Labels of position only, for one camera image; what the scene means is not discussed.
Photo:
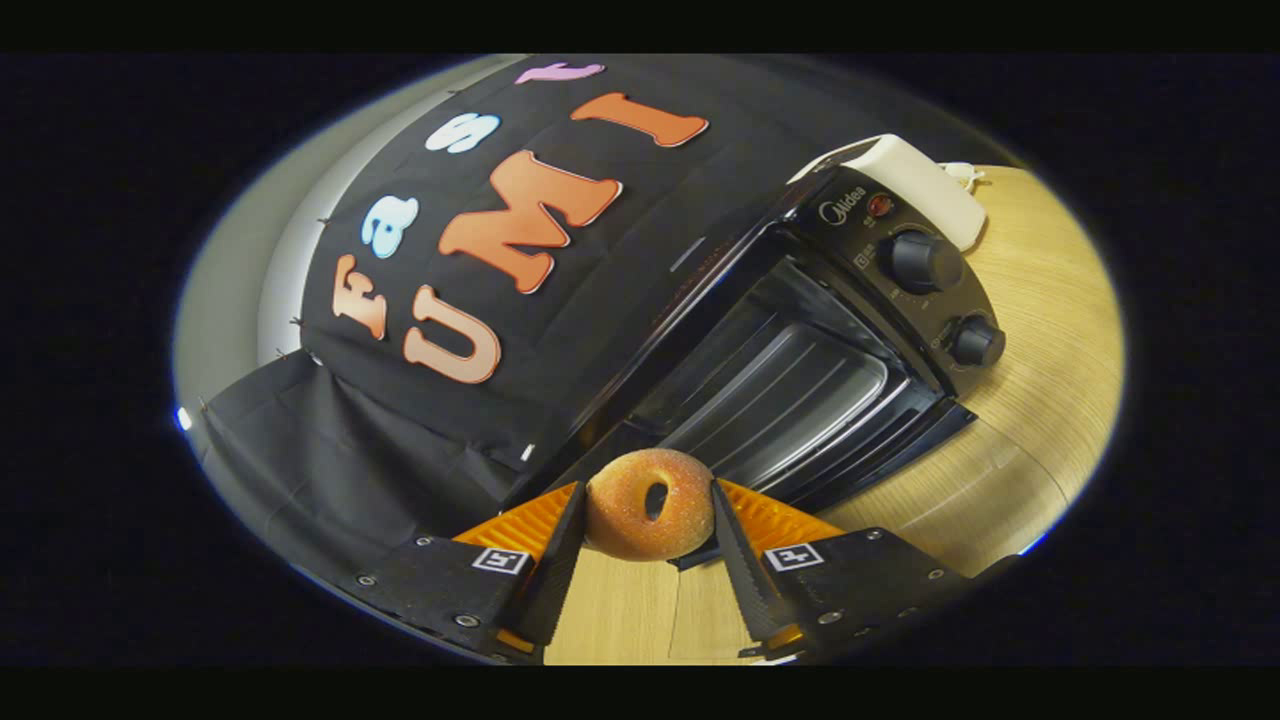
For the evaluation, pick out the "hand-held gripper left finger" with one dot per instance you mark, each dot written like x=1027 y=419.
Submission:
x=558 y=570

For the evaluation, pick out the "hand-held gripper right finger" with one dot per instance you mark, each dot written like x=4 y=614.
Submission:
x=745 y=575

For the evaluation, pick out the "sugared donut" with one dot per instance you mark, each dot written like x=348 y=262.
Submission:
x=620 y=520

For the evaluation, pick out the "black toaster oven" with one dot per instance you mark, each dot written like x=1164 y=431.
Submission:
x=800 y=380

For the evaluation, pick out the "white toaster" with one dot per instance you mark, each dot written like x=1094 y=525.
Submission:
x=915 y=175

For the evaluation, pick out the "black backdrop cloth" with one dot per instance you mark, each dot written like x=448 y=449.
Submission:
x=400 y=440

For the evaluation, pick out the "small white dish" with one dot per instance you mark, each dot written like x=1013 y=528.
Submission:
x=965 y=176

